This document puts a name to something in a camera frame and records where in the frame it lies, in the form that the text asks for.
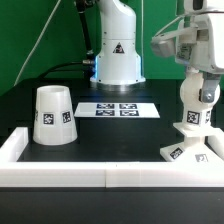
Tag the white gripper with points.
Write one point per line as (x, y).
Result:
(197, 42)

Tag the white lamp bulb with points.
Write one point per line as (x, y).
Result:
(196, 114)

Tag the white lamp base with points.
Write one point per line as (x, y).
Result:
(201, 144)

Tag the white conical lamp shade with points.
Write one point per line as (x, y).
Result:
(54, 122)

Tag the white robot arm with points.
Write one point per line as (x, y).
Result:
(118, 63)

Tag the white fiducial marker plate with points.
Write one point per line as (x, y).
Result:
(116, 110)

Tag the white U-shaped table fence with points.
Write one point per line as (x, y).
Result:
(14, 173)

